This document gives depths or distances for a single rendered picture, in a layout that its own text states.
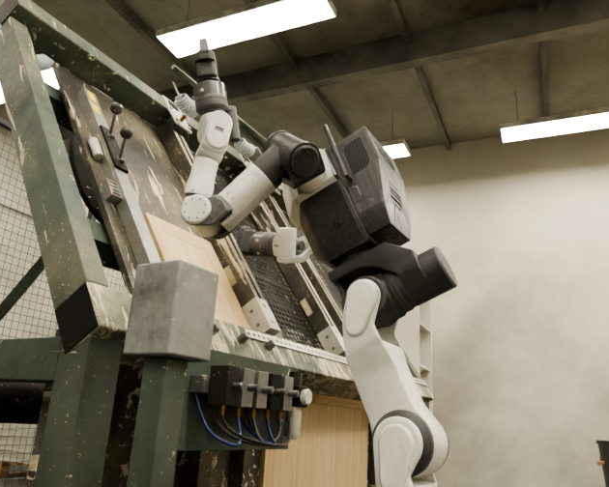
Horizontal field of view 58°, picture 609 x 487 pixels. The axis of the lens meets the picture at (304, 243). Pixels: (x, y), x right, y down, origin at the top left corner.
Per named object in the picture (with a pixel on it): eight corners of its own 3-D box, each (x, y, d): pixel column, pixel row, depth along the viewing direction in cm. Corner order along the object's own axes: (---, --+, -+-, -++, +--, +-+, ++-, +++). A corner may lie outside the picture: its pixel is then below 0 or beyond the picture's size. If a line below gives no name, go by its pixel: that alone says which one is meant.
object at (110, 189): (104, 200, 155) (112, 193, 155) (99, 184, 159) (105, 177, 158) (116, 205, 159) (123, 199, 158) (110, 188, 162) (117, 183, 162)
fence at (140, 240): (156, 316, 137) (166, 306, 136) (75, 94, 188) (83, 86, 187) (169, 320, 141) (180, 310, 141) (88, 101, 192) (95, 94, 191)
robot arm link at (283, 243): (259, 257, 189) (286, 260, 183) (260, 226, 189) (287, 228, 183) (278, 255, 199) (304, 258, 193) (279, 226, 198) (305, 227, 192)
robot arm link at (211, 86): (184, 51, 145) (188, 94, 143) (219, 47, 146) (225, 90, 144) (190, 72, 157) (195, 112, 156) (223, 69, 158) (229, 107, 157)
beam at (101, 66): (-1, 25, 175) (19, 3, 173) (-5, 10, 180) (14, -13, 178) (323, 237, 355) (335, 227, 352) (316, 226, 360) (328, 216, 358)
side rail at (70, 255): (53, 310, 118) (87, 279, 116) (-12, 40, 177) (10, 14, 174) (76, 315, 123) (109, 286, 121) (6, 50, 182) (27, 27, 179)
